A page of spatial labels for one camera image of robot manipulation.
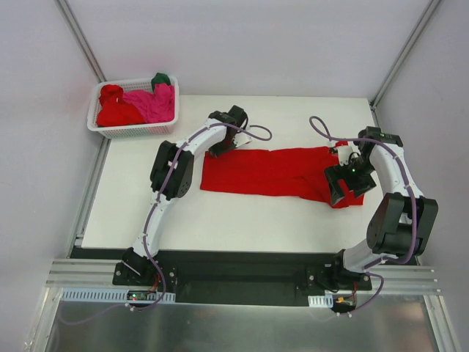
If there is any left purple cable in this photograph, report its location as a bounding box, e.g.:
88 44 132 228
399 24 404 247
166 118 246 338
58 122 273 326

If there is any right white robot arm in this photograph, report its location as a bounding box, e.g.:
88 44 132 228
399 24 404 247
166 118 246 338
324 127 438 290

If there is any pink t shirt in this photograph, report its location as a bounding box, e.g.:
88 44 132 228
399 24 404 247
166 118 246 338
123 84 175 124

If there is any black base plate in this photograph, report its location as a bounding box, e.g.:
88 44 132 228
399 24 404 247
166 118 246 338
71 249 372 307

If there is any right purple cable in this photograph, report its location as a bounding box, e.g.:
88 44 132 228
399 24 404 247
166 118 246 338
309 115 421 323

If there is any green t shirt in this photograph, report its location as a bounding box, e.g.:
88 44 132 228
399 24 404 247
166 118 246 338
151 73 172 89

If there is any red t shirt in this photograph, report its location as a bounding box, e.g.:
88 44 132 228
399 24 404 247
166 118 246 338
97 84 144 128
199 145 366 210

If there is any right white cable duct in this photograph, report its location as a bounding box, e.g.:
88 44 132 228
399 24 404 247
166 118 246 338
308 293 333 309

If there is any white plastic basket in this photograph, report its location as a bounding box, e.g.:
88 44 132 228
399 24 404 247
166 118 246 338
86 73 180 139

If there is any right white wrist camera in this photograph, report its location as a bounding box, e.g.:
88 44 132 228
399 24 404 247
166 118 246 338
329 145 355 166

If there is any purple cable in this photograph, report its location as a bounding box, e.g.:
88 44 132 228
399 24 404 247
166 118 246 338
309 115 421 323
58 122 273 326

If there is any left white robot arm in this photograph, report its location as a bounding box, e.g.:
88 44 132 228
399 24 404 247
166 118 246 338
122 106 248 285

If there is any white cable duct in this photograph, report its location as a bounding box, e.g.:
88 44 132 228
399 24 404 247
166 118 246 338
308 293 333 309
62 288 176 304

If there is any left white cable duct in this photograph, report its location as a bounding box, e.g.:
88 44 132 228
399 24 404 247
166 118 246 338
62 288 176 304

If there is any aluminium frame rail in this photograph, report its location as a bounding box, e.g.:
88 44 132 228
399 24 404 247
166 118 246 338
45 259 443 296

